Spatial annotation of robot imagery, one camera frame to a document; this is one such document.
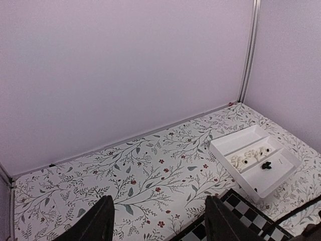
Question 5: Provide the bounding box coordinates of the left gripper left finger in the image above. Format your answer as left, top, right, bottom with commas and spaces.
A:
55, 195, 115, 241

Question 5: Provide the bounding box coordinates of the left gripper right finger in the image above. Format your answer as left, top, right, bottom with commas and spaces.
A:
205, 196, 263, 241

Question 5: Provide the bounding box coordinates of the black white chessboard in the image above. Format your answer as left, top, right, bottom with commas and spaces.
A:
170, 188, 296, 241

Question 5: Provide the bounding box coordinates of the white plastic tray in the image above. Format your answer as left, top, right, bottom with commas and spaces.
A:
209, 125, 302, 203

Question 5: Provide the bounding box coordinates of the floral patterned table mat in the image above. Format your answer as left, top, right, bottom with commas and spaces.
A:
14, 103, 320, 240

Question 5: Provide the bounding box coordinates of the left aluminium frame post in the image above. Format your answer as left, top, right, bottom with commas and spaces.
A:
1, 164, 15, 240

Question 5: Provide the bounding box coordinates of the aluminium frame post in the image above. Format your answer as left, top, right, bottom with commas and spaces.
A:
237, 0, 261, 103
1, 164, 15, 240

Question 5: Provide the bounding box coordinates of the right aluminium frame post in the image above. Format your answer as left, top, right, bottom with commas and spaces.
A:
237, 0, 261, 103

